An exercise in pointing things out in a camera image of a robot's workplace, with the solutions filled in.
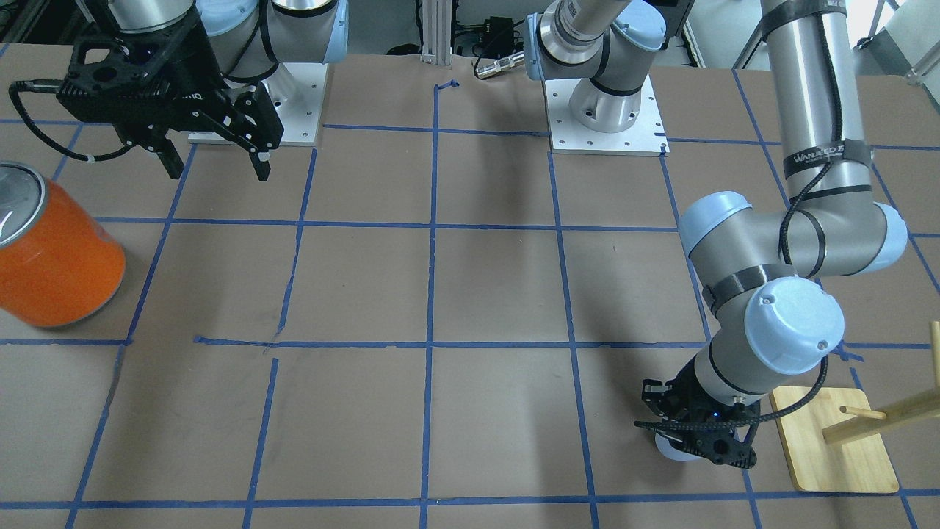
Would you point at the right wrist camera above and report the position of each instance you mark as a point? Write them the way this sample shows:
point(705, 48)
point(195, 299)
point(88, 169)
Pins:
point(122, 81)

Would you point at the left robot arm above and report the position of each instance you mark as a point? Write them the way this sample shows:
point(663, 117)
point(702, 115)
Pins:
point(758, 270)

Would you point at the orange can container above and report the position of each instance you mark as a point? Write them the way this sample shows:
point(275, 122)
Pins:
point(58, 265)

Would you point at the light blue cup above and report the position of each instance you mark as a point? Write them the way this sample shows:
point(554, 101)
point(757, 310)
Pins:
point(671, 452)

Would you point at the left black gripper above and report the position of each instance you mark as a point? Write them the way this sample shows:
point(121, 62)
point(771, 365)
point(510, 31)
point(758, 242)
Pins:
point(688, 391)

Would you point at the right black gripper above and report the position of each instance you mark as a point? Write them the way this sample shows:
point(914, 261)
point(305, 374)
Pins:
point(192, 87)

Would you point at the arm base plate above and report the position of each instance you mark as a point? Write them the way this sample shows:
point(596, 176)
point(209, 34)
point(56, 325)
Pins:
point(298, 91)
point(584, 120)

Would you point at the wooden mug tree stand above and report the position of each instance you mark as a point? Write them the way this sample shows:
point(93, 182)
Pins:
point(832, 440)

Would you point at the aluminium frame post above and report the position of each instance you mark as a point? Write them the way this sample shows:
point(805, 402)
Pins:
point(436, 25)

